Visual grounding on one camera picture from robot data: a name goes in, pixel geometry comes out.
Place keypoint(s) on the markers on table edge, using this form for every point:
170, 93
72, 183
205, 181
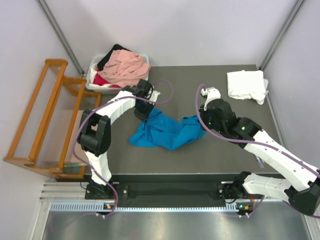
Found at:
260, 162

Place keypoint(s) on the red t shirt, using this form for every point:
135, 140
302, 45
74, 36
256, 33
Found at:
98, 80

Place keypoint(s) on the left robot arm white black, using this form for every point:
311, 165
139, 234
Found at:
94, 134

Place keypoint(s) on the white slotted cable duct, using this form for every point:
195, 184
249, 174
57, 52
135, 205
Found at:
107, 207

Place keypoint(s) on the blue t shirt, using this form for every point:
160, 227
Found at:
163, 131

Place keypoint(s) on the folded white t shirts stack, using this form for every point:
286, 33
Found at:
247, 85

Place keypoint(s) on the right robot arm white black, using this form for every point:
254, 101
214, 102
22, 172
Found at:
300, 182

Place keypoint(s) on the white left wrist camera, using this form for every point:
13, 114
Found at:
154, 96

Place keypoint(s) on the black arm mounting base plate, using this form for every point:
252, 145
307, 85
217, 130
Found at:
209, 186

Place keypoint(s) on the pink t shirt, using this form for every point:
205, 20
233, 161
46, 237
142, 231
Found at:
125, 68

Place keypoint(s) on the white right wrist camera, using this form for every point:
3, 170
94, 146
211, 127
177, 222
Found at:
209, 94

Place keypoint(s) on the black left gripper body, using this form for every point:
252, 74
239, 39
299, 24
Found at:
143, 113

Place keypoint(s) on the white plastic laundry bin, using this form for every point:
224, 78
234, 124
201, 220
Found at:
92, 72

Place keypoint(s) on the black t shirt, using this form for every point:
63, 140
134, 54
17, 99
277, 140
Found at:
105, 59

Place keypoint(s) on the wooden drying rack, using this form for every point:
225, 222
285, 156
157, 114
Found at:
43, 141

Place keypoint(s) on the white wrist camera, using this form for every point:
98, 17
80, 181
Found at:
209, 94
154, 96

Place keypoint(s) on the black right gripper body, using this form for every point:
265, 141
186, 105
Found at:
207, 120

